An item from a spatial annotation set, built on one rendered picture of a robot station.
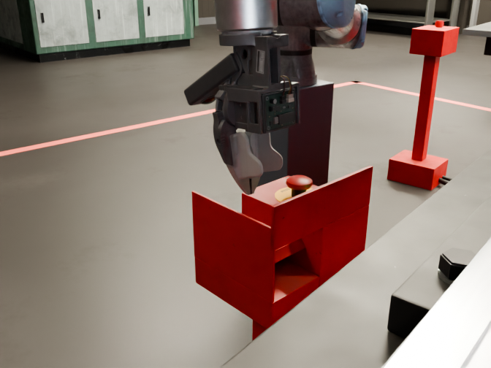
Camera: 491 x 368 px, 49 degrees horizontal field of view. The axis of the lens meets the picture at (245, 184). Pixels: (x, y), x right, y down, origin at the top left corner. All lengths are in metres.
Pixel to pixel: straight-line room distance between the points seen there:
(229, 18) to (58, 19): 6.19
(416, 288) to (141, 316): 1.57
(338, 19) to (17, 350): 1.36
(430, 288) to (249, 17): 0.39
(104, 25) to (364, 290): 6.72
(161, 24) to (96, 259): 5.46
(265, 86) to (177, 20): 6.91
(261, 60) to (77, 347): 1.34
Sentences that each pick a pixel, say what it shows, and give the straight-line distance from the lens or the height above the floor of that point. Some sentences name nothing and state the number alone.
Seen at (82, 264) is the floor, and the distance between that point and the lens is 2.24.
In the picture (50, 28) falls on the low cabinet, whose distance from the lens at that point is 6.79.
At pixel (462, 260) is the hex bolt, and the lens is 0.39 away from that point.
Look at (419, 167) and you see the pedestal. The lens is 2.94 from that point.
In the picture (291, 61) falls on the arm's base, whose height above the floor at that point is 0.84.
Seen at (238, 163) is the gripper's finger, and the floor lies 0.86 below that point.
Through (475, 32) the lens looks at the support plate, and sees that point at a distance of 1.01.
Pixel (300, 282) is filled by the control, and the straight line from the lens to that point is 0.74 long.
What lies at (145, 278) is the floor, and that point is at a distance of 2.09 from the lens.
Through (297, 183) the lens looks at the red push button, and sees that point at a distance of 0.79.
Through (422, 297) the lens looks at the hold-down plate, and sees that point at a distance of 0.38.
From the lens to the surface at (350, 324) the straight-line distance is 0.39.
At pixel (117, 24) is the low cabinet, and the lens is 7.12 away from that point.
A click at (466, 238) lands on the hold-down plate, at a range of 0.46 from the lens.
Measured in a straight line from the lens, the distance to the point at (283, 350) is 0.37.
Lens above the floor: 1.11
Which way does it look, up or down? 23 degrees down
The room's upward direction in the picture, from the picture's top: straight up
